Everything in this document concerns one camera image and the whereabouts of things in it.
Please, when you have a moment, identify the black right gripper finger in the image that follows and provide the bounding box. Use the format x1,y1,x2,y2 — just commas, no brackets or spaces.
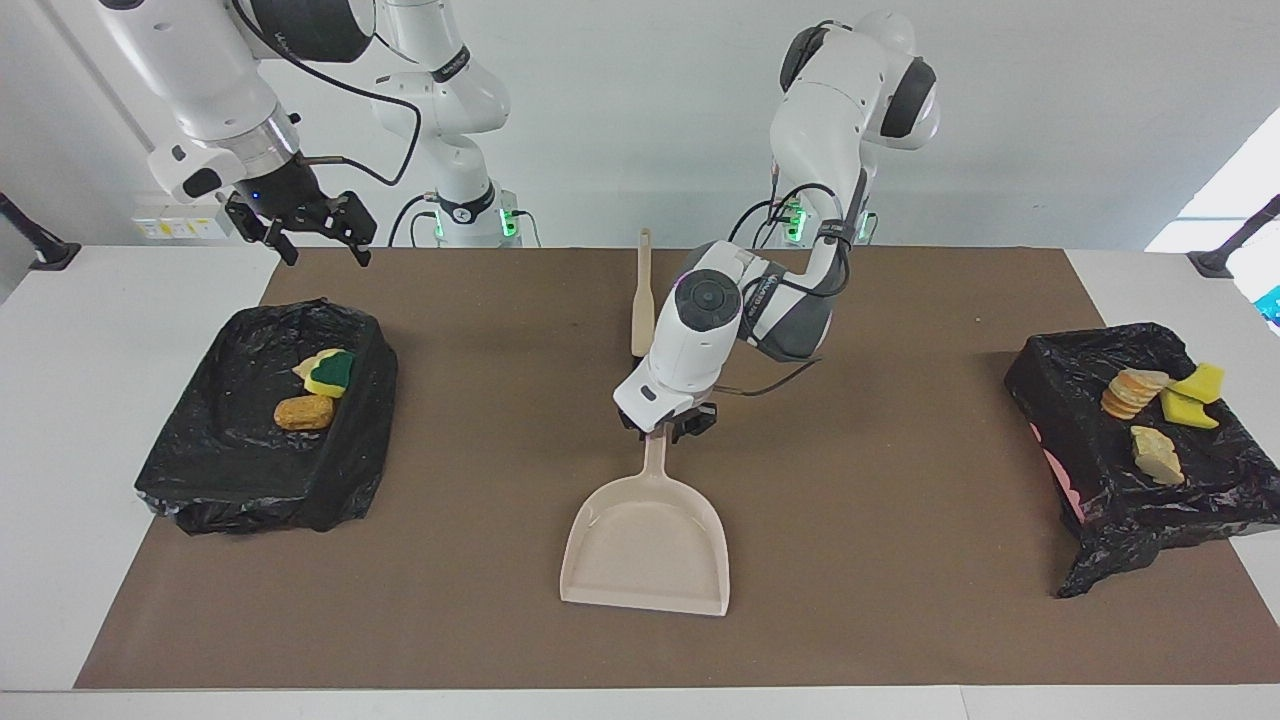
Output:
224,196,301,267
322,192,378,268

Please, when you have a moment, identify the beige plastic dustpan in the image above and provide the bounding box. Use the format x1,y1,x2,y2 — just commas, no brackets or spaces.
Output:
559,423,732,617

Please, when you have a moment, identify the beige hand brush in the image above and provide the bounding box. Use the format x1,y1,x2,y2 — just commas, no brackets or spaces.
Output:
630,228,656,358

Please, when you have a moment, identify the notched yellow green sponge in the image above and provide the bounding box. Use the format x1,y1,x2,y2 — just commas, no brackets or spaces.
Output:
303,349,357,399

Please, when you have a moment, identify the brown bread bun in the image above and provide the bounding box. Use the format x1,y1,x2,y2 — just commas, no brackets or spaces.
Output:
273,394,336,432

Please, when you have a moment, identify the pale torn croissant piece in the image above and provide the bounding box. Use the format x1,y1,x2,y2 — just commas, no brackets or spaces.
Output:
1130,425,1186,487

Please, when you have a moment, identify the yellow sponge wedge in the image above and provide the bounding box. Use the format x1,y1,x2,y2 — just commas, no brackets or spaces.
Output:
1160,390,1221,430

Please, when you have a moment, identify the yellow green sponge piece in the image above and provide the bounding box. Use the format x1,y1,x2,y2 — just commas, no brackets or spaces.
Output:
1170,362,1226,404

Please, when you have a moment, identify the black bag lined bin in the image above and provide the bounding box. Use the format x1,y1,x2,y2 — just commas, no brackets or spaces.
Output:
134,297,399,536

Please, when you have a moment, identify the pink bin with black bag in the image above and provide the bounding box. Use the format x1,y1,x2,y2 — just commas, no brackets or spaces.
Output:
1004,321,1280,599

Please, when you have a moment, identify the brown table mat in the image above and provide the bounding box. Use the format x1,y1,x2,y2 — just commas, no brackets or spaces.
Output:
75,247,1280,691

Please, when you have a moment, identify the black base cable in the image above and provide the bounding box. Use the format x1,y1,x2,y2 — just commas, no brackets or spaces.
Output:
388,193,441,248

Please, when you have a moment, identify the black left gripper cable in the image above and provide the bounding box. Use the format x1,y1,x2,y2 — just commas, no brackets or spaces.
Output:
715,165,871,398

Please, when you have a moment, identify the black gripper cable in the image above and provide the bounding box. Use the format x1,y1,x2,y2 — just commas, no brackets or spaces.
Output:
715,165,871,398
230,0,423,188

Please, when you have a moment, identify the white wall socket box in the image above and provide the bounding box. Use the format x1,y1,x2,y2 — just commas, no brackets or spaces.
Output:
132,200,239,241

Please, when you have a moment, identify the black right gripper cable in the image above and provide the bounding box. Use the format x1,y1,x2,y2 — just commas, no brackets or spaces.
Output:
230,0,423,188

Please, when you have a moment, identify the black camera stand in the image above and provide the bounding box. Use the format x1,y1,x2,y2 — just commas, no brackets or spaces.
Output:
1188,195,1280,279
0,190,81,271

